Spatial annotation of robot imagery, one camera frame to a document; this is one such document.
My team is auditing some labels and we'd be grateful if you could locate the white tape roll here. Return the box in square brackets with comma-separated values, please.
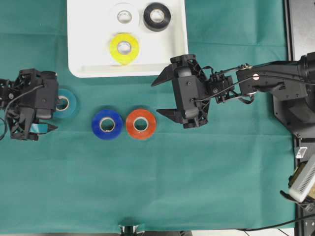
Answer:
[108, 2, 140, 28]

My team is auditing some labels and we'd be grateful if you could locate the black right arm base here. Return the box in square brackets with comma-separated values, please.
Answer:
[273, 52, 315, 139]

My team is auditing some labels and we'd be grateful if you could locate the black camera cable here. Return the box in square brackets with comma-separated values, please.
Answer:
[193, 73, 286, 103]

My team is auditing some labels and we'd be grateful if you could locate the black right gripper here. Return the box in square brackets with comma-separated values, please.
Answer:
[151, 54, 210, 129]

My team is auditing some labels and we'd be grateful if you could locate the green tape roll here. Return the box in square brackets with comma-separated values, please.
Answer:
[54, 88, 77, 118]

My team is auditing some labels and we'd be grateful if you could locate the green table cloth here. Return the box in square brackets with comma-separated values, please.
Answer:
[0, 0, 295, 234]

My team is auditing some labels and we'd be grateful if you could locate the blue tape roll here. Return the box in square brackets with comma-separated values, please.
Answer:
[91, 110, 123, 140]

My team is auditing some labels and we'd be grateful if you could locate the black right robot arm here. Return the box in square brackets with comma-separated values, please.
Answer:
[151, 53, 315, 128]

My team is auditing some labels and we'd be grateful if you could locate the black tape roll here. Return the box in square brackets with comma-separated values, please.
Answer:
[143, 2, 171, 32]

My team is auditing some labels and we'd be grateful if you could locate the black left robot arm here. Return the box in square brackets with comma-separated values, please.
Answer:
[0, 68, 59, 141]

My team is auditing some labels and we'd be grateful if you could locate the white plastic tray case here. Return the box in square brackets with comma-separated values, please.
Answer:
[66, 0, 189, 78]

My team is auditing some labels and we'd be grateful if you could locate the red tape roll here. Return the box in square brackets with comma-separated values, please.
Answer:
[126, 109, 157, 140]

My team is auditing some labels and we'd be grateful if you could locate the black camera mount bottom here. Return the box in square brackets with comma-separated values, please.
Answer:
[119, 225, 144, 236]

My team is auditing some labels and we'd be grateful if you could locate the yellow tape roll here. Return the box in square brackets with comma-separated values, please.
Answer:
[109, 33, 140, 65]

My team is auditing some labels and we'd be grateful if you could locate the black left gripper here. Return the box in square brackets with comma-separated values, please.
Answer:
[4, 68, 59, 141]

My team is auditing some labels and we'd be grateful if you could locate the white ribbed device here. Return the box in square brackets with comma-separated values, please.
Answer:
[289, 161, 315, 203]

